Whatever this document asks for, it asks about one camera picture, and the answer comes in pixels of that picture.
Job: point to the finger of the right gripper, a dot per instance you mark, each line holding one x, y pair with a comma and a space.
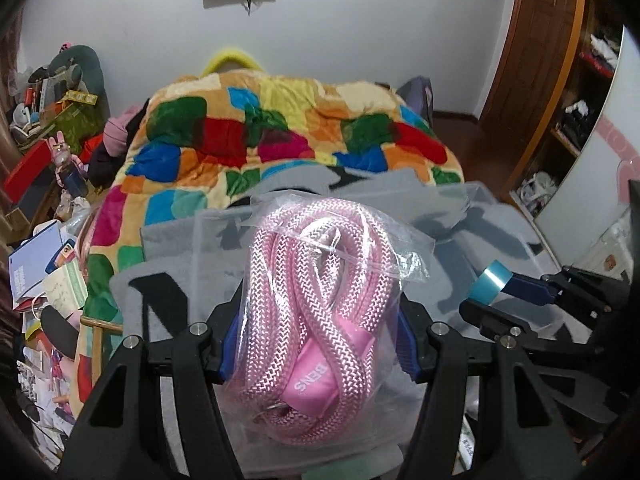
493, 324
531, 290

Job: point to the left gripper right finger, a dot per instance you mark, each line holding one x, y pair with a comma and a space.
519, 432

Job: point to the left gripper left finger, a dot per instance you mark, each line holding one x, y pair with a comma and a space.
153, 413

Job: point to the teal tape roll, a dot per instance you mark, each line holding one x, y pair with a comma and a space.
490, 284

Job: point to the grey black blanket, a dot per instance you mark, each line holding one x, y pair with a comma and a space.
192, 262

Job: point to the white wardrobe door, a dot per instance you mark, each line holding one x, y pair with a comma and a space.
594, 194

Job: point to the clear acrylic box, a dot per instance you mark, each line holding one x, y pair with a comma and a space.
318, 313

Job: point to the white blue booklet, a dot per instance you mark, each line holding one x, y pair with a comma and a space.
27, 264

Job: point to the purple backpack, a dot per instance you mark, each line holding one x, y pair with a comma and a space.
417, 93

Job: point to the brown wooden door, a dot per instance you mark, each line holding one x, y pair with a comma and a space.
535, 62

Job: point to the rabbit figurine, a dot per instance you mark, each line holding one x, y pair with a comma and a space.
69, 172

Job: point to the red box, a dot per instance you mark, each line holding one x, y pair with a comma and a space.
37, 159

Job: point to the pink knitted hat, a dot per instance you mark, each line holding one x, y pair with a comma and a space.
119, 131

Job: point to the colourful patchwork blanket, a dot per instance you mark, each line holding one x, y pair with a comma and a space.
208, 142

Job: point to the green gift box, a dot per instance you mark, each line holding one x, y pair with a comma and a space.
78, 122

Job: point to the yellow headboard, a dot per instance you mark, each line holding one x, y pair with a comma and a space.
231, 56

